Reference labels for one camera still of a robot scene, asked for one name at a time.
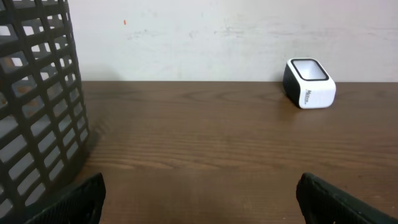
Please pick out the white barcode scanner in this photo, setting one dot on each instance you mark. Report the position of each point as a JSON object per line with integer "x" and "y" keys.
{"x": 307, "y": 84}

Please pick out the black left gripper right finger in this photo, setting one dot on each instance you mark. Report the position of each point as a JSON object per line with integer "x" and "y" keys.
{"x": 320, "y": 202}

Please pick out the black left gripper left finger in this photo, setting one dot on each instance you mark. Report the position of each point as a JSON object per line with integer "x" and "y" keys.
{"x": 80, "y": 203}

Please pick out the dark grey plastic basket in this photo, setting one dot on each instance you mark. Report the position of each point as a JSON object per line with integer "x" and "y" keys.
{"x": 44, "y": 126}

